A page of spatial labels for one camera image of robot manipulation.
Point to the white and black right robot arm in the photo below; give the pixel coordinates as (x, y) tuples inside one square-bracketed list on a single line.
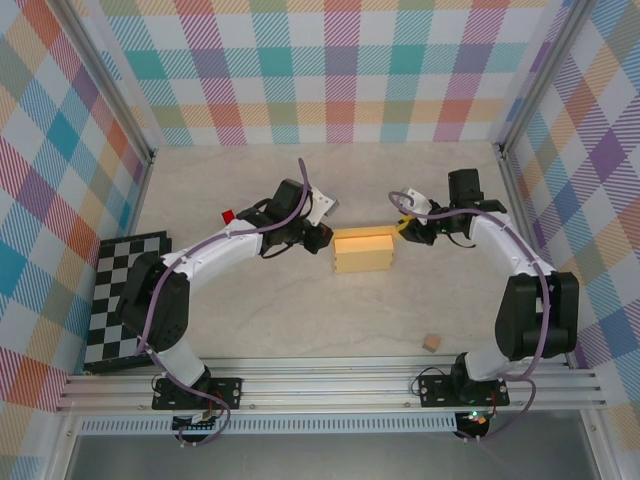
[(540, 310)]

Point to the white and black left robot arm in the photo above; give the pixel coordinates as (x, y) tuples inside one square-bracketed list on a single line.
[(160, 300)]

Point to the red block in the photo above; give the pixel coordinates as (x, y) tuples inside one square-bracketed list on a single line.
[(228, 216)]

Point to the small wooden cube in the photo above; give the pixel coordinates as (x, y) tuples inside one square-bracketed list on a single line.
[(432, 343)]

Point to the small circuit board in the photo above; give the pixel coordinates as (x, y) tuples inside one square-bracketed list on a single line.
[(475, 419), (197, 422)]

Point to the black and white chessboard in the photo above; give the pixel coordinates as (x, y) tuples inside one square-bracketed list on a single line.
[(107, 280)]

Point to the aluminium frame bar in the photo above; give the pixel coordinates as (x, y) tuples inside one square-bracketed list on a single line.
[(520, 200)]

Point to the aluminium frame post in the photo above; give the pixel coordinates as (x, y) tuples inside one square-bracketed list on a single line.
[(105, 80), (545, 75)]

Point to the aluminium mounting rail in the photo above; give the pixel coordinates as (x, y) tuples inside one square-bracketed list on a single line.
[(325, 385)]

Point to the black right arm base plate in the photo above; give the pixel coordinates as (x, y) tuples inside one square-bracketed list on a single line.
[(435, 390)]

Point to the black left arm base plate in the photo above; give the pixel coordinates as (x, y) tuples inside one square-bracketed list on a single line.
[(227, 390)]

